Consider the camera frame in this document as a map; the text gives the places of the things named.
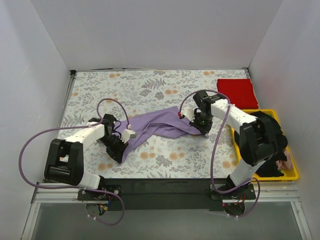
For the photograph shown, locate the folded red t shirt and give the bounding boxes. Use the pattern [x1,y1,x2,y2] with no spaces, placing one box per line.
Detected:
[216,78,259,109]

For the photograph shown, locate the yellow plastic tray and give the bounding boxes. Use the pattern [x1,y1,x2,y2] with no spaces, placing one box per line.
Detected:
[229,109,299,182]

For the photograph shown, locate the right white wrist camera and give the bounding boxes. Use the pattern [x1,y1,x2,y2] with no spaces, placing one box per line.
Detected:
[178,107,195,122]

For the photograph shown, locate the black clothes pile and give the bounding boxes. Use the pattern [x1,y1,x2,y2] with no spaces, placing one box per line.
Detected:
[234,111,288,177]

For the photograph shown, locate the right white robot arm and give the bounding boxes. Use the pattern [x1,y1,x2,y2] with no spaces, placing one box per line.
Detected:
[179,90,279,199]

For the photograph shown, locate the lavender t shirt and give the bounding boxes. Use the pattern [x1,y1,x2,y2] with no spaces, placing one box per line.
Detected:
[121,106,201,164]

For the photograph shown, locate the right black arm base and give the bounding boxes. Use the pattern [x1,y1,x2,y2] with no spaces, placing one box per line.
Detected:
[206,183,256,201]

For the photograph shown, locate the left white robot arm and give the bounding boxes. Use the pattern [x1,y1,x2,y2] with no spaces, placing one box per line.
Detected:
[44,114,136,200]

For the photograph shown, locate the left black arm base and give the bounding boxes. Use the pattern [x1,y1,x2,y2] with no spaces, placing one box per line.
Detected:
[77,184,122,201]

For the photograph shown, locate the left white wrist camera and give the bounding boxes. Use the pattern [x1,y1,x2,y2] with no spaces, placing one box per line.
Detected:
[120,129,137,143]

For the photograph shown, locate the floral patterned table mat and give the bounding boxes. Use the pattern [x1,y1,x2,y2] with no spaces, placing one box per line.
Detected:
[58,69,246,178]

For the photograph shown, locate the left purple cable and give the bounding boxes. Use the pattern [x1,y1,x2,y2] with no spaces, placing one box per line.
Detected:
[18,98,131,226]

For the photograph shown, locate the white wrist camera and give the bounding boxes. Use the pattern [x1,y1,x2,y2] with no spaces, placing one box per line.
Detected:
[120,129,137,143]
[178,107,195,122]

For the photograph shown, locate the pink garment in tray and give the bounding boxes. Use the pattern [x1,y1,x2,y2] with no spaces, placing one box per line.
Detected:
[275,149,294,170]

